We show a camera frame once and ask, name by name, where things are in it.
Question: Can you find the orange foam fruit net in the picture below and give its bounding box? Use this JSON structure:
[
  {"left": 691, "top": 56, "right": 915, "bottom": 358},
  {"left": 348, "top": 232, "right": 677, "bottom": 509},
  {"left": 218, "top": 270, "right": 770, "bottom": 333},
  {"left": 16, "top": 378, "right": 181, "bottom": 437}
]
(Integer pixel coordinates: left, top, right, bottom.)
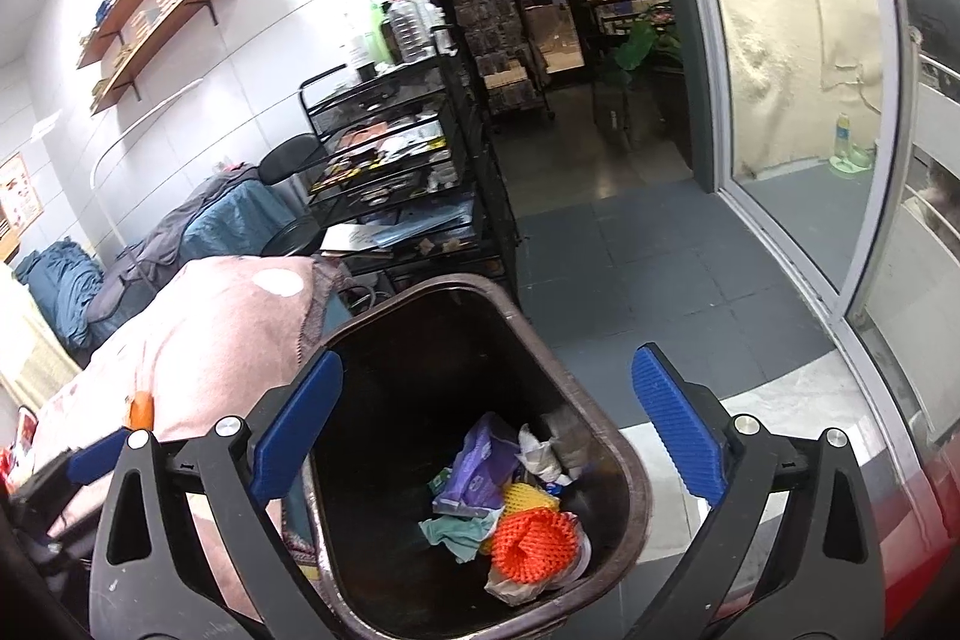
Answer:
[{"left": 491, "top": 509, "right": 581, "bottom": 585}]

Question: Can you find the teal tissue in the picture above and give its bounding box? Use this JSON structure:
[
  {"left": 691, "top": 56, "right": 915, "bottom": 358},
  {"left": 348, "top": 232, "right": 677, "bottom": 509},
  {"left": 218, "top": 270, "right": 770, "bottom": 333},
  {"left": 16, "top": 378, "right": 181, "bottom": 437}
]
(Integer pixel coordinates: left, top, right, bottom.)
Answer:
[{"left": 418, "top": 510, "right": 501, "bottom": 564}]

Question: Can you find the yellow foam fruit net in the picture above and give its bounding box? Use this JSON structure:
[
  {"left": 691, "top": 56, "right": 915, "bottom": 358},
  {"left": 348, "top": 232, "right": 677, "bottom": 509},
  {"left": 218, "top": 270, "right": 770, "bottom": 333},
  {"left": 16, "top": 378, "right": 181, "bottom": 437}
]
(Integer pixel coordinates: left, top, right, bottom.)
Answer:
[{"left": 496, "top": 482, "right": 560, "bottom": 525}]

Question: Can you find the purple plastic wrapper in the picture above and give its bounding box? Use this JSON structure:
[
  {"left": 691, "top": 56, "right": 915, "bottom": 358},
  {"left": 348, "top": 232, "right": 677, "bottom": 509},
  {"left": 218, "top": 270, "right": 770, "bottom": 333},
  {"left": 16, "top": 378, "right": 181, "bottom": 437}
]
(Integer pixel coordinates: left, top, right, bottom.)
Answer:
[{"left": 433, "top": 414, "right": 519, "bottom": 518}]

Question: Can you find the dark brown trash bin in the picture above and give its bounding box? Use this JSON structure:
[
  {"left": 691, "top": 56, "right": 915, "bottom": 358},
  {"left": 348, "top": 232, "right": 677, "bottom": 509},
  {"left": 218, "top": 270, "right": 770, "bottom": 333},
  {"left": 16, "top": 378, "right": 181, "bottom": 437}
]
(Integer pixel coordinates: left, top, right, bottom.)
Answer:
[{"left": 304, "top": 275, "right": 651, "bottom": 638}]

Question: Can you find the red decoration pile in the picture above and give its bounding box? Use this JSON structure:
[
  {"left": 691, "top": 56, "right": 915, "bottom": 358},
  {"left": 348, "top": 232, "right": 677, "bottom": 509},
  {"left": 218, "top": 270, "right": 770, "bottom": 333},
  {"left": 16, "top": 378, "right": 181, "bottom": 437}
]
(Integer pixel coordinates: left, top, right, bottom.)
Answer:
[{"left": 0, "top": 404, "right": 39, "bottom": 494}]

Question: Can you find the pink polka dot blanket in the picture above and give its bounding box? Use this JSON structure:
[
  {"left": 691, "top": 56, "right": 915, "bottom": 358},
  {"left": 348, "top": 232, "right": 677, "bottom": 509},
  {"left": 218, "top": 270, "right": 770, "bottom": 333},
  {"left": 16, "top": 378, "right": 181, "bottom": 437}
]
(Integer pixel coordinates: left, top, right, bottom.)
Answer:
[{"left": 32, "top": 257, "right": 347, "bottom": 638}]

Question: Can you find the massage bed with blue cover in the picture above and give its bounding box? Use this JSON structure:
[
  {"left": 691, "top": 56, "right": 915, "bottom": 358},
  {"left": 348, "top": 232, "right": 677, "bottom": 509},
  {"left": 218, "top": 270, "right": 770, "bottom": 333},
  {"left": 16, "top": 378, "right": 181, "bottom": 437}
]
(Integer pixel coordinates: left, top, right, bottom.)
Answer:
[{"left": 14, "top": 164, "right": 301, "bottom": 365}]

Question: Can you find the black salon stool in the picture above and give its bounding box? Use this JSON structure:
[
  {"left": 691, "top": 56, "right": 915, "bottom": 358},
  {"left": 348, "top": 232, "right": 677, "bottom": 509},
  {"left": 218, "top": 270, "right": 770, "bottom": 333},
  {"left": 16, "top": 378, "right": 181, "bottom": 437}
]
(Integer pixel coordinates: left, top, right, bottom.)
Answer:
[{"left": 257, "top": 133, "right": 325, "bottom": 257}]

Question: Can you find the black mesh trolley cart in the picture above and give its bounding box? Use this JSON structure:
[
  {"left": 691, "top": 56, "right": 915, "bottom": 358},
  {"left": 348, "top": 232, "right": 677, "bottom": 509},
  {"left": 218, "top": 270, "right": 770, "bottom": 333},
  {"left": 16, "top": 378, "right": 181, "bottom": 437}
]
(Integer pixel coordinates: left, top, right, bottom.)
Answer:
[{"left": 298, "top": 26, "right": 519, "bottom": 296}]

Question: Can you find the green pump bottle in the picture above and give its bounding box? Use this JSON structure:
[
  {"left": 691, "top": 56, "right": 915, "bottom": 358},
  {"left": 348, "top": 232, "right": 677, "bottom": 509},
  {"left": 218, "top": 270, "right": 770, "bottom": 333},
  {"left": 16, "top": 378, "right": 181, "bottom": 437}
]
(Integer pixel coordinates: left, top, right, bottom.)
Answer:
[{"left": 370, "top": 2, "right": 394, "bottom": 67}]

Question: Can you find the clear pump bottle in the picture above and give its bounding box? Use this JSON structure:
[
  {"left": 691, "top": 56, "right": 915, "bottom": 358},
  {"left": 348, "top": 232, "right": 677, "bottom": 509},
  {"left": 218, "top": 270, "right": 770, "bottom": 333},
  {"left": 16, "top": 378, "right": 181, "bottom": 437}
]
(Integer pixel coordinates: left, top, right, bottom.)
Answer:
[{"left": 387, "top": 0, "right": 433, "bottom": 64}]

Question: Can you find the green potted plant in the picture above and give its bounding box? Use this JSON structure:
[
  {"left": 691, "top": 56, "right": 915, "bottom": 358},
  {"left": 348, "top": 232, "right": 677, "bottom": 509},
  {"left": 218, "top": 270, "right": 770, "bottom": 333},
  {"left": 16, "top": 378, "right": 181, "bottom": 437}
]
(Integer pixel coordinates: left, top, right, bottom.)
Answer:
[{"left": 605, "top": 18, "right": 683, "bottom": 86}]

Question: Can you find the glass sliding door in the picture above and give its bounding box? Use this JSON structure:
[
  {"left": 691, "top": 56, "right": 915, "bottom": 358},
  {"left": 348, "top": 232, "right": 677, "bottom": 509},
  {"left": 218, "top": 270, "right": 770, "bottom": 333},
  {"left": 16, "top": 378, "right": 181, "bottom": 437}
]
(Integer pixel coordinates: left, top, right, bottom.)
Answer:
[{"left": 709, "top": 0, "right": 958, "bottom": 459}]

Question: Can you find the lower wooden wall shelf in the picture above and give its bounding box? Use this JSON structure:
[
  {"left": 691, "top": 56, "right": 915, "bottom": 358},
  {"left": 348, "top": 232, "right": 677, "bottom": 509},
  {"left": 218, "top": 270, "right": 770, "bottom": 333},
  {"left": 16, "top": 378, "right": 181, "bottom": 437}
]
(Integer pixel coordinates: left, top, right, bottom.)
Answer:
[{"left": 89, "top": 0, "right": 218, "bottom": 115}]

